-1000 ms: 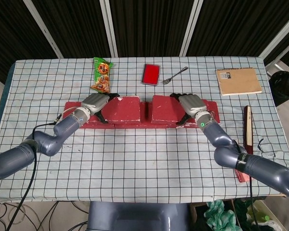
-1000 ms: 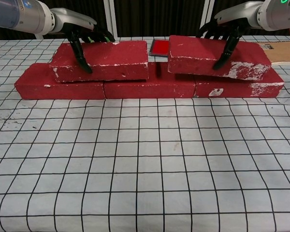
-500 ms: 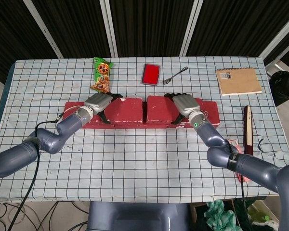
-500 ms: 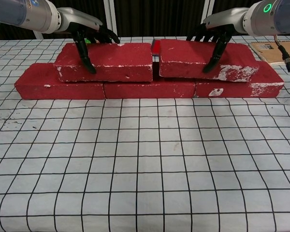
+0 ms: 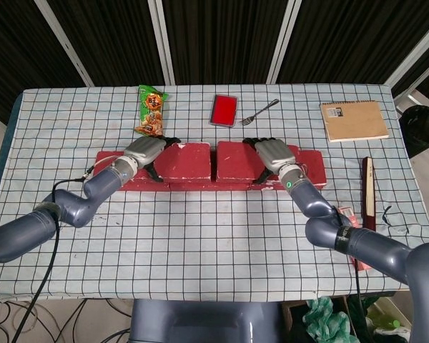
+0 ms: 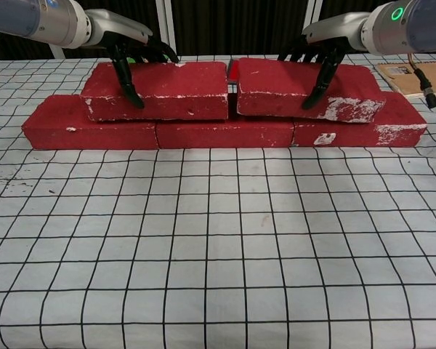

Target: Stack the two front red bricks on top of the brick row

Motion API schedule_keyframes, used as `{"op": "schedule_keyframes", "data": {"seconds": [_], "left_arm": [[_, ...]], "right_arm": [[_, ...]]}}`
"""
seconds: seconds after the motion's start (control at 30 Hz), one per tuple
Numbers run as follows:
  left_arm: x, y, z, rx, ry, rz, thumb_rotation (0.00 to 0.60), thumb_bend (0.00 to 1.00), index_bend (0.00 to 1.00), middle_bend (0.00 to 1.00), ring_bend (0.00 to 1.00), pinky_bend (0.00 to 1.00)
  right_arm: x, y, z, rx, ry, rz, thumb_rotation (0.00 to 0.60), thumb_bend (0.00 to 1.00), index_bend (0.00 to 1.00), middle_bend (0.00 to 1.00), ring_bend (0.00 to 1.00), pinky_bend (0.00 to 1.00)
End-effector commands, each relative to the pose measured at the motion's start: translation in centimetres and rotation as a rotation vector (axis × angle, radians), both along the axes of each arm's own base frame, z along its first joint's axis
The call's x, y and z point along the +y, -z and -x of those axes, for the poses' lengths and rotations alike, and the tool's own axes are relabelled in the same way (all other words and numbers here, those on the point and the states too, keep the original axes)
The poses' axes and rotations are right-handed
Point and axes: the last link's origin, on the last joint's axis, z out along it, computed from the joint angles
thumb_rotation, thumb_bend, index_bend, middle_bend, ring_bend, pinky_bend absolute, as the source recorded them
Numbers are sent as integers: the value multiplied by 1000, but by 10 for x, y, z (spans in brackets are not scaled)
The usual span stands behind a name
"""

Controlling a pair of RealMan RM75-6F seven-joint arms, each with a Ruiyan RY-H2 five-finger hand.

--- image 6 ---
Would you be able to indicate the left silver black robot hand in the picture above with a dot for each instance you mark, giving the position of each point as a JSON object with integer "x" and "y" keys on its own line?
{"x": 112, "y": 25}

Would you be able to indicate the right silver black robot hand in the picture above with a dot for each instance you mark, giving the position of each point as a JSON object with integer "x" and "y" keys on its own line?
{"x": 341, "y": 29}

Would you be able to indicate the red brick with small hole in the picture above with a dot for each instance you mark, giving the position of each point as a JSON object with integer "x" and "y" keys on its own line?
{"x": 178, "y": 81}

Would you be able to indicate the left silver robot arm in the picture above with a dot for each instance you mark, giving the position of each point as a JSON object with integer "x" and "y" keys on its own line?
{"x": 40, "y": 18}

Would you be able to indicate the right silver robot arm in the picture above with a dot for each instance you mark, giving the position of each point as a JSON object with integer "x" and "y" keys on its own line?
{"x": 410, "y": 25}

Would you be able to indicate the red brick with white mark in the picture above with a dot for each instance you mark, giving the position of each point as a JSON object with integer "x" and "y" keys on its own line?
{"x": 399, "y": 112}

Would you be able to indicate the black pleated curtain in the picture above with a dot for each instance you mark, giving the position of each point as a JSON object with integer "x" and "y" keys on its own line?
{"x": 240, "y": 25}

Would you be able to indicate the red foam brick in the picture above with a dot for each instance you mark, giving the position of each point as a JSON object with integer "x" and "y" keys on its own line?
{"x": 94, "y": 134}
{"x": 225, "y": 134}

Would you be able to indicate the red rectangular tray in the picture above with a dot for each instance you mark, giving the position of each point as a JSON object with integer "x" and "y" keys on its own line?
{"x": 233, "y": 71}

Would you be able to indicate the white black grid tablecloth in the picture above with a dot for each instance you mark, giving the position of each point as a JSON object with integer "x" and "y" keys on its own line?
{"x": 218, "y": 254}

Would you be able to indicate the white double frame post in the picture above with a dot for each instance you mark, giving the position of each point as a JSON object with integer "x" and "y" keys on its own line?
{"x": 166, "y": 22}

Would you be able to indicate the white slanted frame post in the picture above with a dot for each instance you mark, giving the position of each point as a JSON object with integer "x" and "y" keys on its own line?
{"x": 58, "y": 52}

